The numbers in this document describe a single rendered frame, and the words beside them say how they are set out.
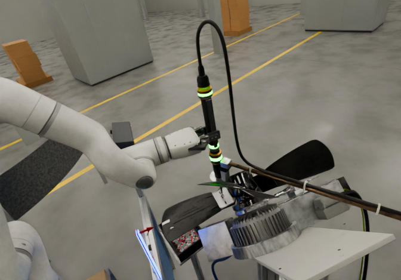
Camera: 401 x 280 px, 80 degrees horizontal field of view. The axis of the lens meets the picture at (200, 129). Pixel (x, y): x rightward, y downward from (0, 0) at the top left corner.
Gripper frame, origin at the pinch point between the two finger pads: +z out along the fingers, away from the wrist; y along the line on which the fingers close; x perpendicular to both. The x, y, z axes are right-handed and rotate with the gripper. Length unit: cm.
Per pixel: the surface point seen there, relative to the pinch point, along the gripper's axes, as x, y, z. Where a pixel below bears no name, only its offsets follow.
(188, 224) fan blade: -32.0, 5.0, -16.3
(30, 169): -66, -131, -120
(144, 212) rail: -65, -39, -36
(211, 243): -52, 4, -9
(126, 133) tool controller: -27, -67, -32
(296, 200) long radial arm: -36.9, 11.0, 26.6
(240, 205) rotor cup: -31.4, 6.7, 4.5
